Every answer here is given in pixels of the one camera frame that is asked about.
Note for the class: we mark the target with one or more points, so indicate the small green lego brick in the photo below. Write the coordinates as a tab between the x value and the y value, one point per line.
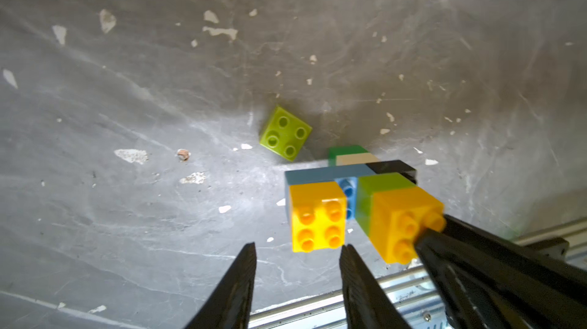
368	186

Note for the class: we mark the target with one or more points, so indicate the large blue lego brick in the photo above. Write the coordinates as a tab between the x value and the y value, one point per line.
346	176

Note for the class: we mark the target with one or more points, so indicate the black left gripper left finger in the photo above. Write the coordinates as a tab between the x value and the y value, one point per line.
230	304

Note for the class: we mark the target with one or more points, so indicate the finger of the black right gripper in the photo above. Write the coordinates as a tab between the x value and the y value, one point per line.
540	255
482	292

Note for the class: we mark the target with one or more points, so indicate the black lego brick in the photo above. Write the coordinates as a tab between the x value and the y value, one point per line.
394	166

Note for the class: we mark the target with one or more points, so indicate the dark green lego brick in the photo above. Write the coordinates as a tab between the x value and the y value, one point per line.
336	151

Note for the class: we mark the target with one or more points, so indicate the yellow lego brick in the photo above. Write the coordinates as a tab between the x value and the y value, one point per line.
317	216

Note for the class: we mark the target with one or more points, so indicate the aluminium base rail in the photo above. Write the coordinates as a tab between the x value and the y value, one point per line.
410	291

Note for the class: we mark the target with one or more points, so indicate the lime green lego brick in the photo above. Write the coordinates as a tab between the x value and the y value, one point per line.
285	134

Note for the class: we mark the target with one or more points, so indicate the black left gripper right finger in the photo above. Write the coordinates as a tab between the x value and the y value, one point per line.
366	304

